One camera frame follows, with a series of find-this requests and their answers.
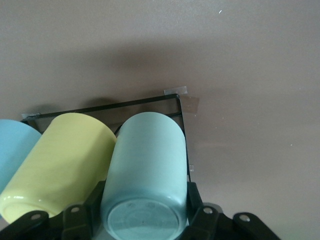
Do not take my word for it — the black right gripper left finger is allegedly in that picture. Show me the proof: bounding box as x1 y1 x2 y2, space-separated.
0 180 106 240

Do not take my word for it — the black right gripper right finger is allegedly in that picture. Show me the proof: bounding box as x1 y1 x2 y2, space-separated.
186 182 282 240

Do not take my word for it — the pale green cup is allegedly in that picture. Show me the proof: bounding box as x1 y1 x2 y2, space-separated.
100 111 189 240

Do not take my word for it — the light blue cup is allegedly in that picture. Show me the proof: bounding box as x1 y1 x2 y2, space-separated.
0 119 43 194

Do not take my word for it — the yellow cup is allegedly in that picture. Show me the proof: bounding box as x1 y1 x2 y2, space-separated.
0 112 118 225

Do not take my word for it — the black wire cup rack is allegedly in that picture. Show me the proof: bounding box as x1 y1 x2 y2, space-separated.
20 93 194 185

